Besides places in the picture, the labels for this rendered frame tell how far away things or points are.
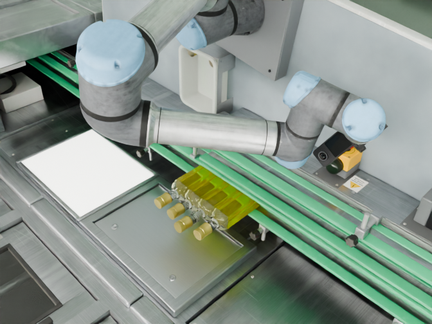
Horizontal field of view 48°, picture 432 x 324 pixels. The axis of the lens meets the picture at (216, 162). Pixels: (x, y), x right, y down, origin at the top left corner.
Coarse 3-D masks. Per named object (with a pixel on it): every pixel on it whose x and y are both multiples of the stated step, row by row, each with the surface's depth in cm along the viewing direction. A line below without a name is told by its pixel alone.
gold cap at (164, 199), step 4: (160, 196) 145; (164, 196) 145; (168, 196) 146; (156, 200) 144; (160, 200) 144; (164, 200) 144; (168, 200) 145; (156, 204) 146; (160, 204) 144; (164, 204) 145; (160, 208) 145
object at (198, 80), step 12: (180, 48) 157; (180, 60) 160; (192, 60) 163; (204, 60) 162; (216, 60) 150; (180, 72) 162; (192, 72) 165; (204, 72) 164; (216, 72) 150; (180, 84) 165; (192, 84) 168; (204, 84) 167; (216, 84) 152; (180, 96) 169; (192, 96) 170; (204, 96) 170; (216, 96) 155; (192, 108) 166; (204, 108) 164; (216, 108) 158
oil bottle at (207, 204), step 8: (224, 184) 148; (216, 192) 146; (224, 192) 146; (232, 192) 146; (200, 200) 143; (208, 200) 143; (216, 200) 143; (224, 200) 144; (200, 208) 142; (208, 208) 141; (208, 216) 142
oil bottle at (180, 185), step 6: (198, 168) 154; (204, 168) 154; (186, 174) 152; (192, 174) 152; (198, 174) 152; (204, 174) 152; (210, 174) 153; (180, 180) 149; (186, 180) 150; (192, 180) 150; (198, 180) 150; (174, 186) 148; (180, 186) 147; (186, 186) 147; (192, 186) 149; (180, 192) 147; (180, 198) 148
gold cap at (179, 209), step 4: (176, 204) 143; (180, 204) 143; (172, 208) 142; (176, 208) 142; (180, 208) 142; (184, 208) 143; (168, 212) 142; (172, 212) 141; (176, 212) 141; (180, 212) 142; (184, 212) 144; (168, 216) 143; (172, 216) 141; (176, 216) 141
